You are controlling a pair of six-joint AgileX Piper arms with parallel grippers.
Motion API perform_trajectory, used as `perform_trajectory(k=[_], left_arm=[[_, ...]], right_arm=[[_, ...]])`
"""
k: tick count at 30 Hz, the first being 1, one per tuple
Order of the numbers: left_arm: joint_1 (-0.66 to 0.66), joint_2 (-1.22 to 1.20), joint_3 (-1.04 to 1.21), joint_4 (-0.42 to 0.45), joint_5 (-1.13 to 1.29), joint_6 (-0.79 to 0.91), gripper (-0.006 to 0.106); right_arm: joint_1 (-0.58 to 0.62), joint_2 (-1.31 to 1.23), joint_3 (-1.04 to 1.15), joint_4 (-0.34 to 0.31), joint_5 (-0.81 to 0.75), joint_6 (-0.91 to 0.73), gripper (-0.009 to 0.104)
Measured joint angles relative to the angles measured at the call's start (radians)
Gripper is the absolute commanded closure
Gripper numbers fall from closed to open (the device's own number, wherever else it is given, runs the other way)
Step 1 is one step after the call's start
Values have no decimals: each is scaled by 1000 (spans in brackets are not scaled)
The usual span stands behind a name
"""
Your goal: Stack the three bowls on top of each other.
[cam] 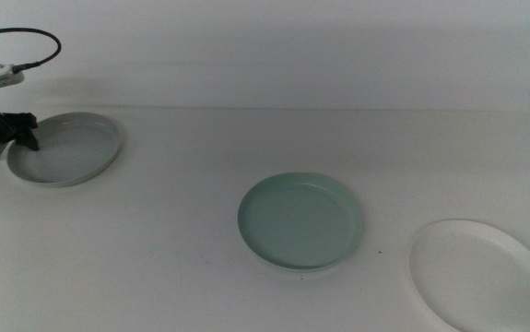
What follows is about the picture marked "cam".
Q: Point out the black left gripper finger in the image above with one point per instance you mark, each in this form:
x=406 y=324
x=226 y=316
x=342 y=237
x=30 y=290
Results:
x=26 y=131

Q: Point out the white shallow bowl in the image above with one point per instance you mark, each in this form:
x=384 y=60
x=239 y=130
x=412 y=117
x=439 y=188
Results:
x=479 y=276

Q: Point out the pale green shallow bowl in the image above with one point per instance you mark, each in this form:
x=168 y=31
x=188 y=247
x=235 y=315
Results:
x=299 y=221

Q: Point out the grey shallow bowl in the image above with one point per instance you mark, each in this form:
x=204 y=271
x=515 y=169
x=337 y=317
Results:
x=71 y=152

